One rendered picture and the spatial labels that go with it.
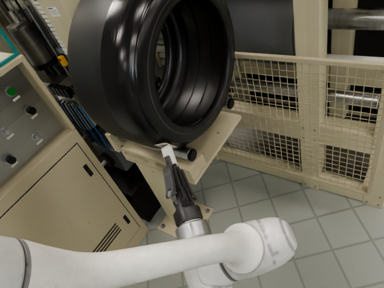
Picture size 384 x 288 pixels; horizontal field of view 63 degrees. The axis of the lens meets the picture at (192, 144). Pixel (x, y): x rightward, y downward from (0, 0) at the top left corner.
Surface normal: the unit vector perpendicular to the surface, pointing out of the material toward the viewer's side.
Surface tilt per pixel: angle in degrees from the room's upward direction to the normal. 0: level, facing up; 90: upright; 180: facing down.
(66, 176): 90
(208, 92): 31
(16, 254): 66
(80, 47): 50
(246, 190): 0
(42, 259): 74
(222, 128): 0
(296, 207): 0
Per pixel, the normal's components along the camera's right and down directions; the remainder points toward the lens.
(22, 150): 0.81, 0.22
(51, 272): 0.90, -0.25
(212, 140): -0.27, -0.68
